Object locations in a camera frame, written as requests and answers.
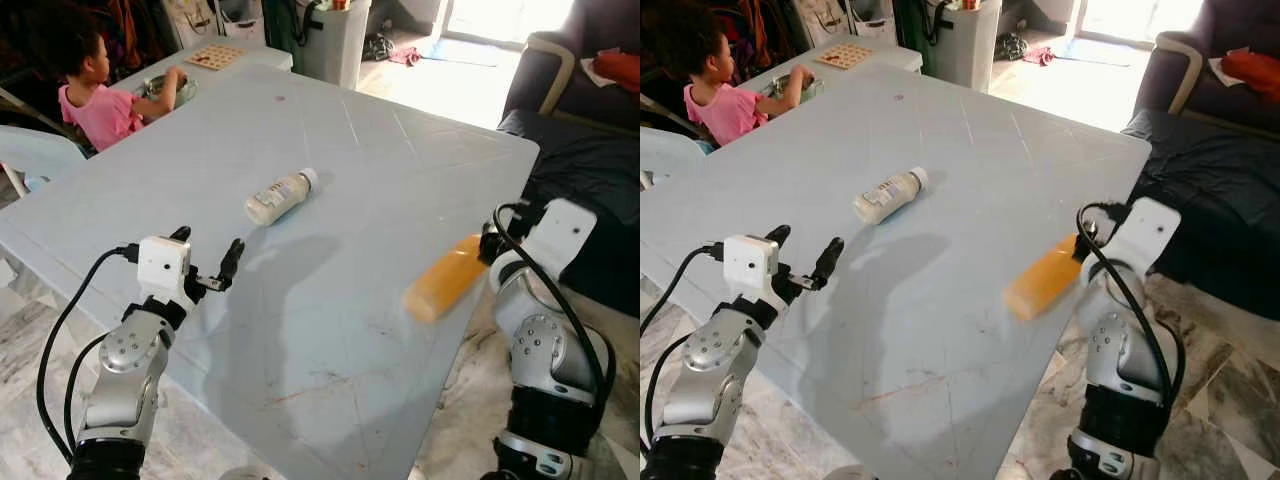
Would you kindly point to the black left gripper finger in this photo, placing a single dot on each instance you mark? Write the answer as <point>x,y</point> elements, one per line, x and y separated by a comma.
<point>828,262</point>
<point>181,234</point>
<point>778,234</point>
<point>231,260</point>

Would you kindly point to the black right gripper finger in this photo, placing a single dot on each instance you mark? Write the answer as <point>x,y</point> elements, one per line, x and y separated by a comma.
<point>489,236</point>
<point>1085,236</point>

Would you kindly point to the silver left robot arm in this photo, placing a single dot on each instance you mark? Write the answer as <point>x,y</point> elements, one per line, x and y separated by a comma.
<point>125,370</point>
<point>715,370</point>

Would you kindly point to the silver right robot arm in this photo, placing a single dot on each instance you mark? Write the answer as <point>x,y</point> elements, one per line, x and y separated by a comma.
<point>545,350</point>
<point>1125,355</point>

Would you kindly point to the white milk bottle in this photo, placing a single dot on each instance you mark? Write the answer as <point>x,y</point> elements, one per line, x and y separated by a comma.
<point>888,197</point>
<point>278,198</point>

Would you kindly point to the pale blue plastic table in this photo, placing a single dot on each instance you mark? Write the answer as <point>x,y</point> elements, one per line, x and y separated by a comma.
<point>380,160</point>
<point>1000,160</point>

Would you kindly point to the child in pink shirt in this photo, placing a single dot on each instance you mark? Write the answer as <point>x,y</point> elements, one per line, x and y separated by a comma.
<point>725,108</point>
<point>100,110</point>

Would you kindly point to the metal bowl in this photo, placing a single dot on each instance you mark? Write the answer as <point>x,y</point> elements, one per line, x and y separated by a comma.
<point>812,95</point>
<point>185,97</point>

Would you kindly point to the pale blue plastic chair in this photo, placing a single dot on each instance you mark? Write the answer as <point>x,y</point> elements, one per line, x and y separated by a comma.
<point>40,150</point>
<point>670,145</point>

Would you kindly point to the tan game board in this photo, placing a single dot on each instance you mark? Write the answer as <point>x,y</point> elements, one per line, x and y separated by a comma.
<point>845,56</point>
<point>215,57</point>

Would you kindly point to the pink cloth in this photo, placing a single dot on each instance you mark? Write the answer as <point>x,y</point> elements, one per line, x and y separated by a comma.
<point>405,56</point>
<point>1037,55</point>

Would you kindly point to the white paper sheet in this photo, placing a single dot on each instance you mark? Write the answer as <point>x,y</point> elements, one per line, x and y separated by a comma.
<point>592,72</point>
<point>1218,70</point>

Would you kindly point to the small white table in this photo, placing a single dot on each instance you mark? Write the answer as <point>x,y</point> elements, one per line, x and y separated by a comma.
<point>265,58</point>
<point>895,58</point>

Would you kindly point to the dark crumpled bundle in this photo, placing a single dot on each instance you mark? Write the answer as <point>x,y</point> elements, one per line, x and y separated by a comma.
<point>1010,47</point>
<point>378,47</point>

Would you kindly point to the red cloth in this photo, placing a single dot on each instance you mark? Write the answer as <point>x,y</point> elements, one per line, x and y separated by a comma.
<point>620,68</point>
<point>1255,70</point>

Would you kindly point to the dark green bag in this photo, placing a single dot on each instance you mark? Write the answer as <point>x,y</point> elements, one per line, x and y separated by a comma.
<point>912,22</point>
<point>280,22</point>

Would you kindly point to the dark armchair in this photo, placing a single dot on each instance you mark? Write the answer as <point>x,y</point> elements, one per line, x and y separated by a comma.
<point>1240,25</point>
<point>600,25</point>

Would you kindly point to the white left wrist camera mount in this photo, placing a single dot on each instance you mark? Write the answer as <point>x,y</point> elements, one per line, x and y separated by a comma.
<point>160,265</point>
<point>748,265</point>

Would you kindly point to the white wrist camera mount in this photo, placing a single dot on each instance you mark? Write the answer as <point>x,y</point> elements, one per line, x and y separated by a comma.
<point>1145,235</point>
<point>565,235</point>
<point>748,265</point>
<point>160,265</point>

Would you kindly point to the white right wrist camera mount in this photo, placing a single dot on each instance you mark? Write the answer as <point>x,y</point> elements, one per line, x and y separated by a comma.
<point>565,235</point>
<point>1145,235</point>

